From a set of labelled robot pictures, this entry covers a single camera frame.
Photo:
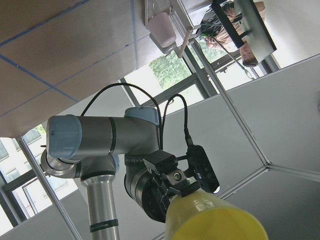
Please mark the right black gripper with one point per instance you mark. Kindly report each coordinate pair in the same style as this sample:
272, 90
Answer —
151, 180

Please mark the white wire cup rack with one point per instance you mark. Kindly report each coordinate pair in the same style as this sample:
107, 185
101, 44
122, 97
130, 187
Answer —
179, 16

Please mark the pink plastic cup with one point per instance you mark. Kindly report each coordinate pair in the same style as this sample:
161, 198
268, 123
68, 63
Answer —
162, 30

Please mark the black monitor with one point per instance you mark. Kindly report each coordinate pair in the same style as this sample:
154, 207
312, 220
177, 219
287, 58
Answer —
253, 29

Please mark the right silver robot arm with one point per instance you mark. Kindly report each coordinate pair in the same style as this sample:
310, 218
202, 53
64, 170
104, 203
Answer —
88, 148

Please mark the yellow plastic cup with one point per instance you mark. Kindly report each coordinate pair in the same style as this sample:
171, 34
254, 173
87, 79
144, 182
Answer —
203, 216

